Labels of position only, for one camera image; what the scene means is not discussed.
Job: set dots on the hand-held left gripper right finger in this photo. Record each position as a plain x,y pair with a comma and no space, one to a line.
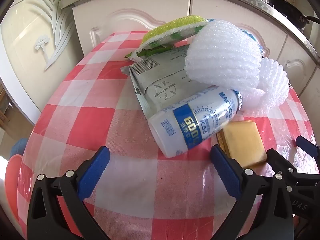
225,172

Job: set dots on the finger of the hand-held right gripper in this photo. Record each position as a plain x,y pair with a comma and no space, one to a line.
277,161
306,145

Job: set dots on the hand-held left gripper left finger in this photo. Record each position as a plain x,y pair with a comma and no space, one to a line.
96,172

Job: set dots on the yellow sponge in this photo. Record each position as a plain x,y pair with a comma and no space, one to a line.
245,142

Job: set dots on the white plastic bottle blue label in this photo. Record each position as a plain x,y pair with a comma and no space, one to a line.
190,120

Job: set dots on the red plastic basin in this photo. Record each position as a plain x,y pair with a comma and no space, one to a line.
12,185

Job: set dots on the grey mailing bag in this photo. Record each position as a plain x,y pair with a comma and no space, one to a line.
160,80

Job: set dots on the green snack wrapper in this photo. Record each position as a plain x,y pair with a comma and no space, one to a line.
147,52

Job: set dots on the green scouring pad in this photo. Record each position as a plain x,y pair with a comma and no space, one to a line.
170,28

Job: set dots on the red white checkered tablecloth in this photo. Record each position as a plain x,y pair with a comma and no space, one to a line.
75,130

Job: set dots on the black frying pan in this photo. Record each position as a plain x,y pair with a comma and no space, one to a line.
287,8

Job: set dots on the tall white glass-door cabinet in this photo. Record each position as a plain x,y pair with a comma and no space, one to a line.
30,42

